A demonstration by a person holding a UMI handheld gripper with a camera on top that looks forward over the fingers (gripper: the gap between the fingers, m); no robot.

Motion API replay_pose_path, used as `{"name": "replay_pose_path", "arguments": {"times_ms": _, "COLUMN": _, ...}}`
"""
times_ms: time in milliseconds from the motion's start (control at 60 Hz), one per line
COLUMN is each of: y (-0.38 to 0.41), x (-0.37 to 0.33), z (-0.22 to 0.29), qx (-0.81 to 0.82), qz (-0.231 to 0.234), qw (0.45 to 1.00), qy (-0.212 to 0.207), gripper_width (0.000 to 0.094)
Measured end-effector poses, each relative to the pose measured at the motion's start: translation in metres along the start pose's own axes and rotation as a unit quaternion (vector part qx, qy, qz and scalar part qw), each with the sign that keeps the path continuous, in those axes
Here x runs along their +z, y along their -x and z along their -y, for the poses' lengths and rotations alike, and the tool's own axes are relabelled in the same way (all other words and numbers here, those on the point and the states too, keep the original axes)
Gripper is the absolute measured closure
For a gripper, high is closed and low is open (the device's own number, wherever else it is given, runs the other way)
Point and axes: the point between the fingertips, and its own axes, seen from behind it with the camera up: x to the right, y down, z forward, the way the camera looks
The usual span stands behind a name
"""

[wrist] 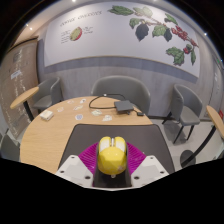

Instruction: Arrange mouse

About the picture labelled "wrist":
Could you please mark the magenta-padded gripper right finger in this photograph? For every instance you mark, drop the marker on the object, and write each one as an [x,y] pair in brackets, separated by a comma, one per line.
[150,170]

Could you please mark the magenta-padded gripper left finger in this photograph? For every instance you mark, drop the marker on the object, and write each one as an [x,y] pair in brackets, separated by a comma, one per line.
[71,168]

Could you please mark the yellow computer mouse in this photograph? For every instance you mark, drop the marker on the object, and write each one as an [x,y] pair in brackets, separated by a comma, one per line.
[111,160]

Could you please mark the black mouse pad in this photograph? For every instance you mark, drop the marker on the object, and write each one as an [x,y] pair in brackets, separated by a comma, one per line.
[83,136]

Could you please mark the small printed card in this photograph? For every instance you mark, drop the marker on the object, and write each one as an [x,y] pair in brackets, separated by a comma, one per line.
[70,101]
[96,112]
[79,117]
[78,107]
[107,117]
[60,109]
[82,100]

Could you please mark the small white box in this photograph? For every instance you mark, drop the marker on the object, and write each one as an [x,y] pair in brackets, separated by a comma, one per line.
[46,115]

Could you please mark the grey armchair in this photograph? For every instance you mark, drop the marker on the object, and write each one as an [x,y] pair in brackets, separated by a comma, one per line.
[120,86]
[8,148]
[186,103]
[50,88]

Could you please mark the flat black hub box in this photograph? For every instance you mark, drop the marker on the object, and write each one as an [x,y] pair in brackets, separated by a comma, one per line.
[123,106]

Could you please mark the wooden wall menu board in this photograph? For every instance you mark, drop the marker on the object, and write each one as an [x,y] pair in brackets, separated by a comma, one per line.
[16,83]

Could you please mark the white plant wall mural panel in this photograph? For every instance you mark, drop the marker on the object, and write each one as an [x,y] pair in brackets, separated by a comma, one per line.
[106,40]

